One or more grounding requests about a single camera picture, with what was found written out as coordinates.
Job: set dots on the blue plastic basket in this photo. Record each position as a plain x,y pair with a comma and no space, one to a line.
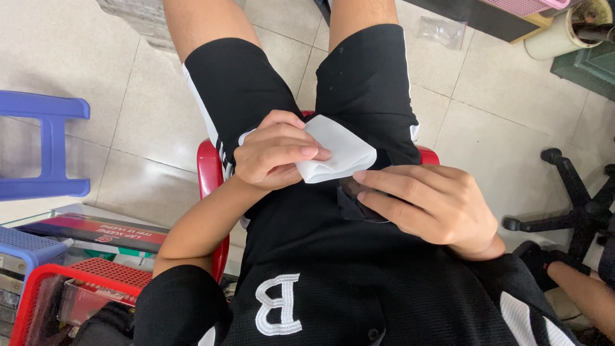
29,245

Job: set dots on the blue plastic stool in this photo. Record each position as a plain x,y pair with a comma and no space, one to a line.
50,144

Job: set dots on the white wipe packet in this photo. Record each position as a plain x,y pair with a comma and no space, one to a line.
343,149

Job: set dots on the clear plastic bag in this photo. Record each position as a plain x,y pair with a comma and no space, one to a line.
442,31

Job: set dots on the person's left leg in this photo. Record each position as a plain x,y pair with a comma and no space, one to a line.
206,24

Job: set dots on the red plastic basket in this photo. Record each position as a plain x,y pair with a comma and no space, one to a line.
113,273

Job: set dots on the black shirt with white letter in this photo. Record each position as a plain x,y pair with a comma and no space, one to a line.
346,288

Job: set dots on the red plastic chair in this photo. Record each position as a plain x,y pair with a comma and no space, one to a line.
210,168

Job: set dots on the person's right leg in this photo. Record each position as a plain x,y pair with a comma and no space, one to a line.
363,14

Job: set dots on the pink plastic basket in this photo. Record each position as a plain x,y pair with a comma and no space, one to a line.
526,5

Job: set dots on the black office chair base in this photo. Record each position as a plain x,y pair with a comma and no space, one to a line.
579,202

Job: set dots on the cream tape roll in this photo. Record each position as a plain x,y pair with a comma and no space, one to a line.
547,41

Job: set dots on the person's left hand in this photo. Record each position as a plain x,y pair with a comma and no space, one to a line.
266,161

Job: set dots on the green metal cabinet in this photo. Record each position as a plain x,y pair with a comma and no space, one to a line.
588,69

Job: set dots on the black shorts with white stripes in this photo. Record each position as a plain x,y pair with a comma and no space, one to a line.
365,86

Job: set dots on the person's right hand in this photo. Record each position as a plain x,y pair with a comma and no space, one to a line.
447,211

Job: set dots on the clear box with red label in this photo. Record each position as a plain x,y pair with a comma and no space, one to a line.
91,298

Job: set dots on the clear plastic wrapped bundle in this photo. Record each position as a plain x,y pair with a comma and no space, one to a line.
139,21

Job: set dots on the long red and black box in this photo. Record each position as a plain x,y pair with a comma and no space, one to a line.
96,230

